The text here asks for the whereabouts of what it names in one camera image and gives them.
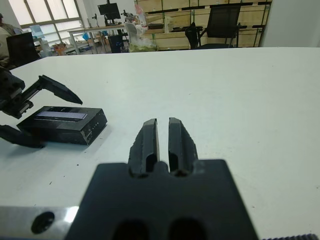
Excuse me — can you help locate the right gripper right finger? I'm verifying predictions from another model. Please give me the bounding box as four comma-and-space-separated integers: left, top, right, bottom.
167, 116, 200, 177

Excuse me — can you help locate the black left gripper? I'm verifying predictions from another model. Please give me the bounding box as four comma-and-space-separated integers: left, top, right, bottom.
0, 68, 84, 149

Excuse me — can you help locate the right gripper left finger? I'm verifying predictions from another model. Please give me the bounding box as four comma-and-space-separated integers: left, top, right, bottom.
128, 118, 161, 179

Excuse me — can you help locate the black box lid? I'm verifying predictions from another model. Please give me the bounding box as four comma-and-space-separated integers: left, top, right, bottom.
16, 105, 109, 146

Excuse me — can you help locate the black office chair back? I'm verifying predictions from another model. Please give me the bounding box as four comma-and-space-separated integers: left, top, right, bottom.
6, 31, 41, 70

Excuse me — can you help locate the person in beige shirt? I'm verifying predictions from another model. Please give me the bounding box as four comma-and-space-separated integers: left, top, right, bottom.
0, 13, 24, 70

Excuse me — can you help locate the white long desk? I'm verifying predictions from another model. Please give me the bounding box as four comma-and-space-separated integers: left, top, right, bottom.
66, 23, 131, 55

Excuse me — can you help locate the yellow-green bag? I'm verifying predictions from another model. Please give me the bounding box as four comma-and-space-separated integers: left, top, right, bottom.
124, 22, 158, 53

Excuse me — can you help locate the black computer tower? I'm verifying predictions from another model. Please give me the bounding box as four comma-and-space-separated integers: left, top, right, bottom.
107, 35, 129, 54

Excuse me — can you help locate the black computer monitor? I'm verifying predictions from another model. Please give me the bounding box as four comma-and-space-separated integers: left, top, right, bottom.
97, 3, 121, 26

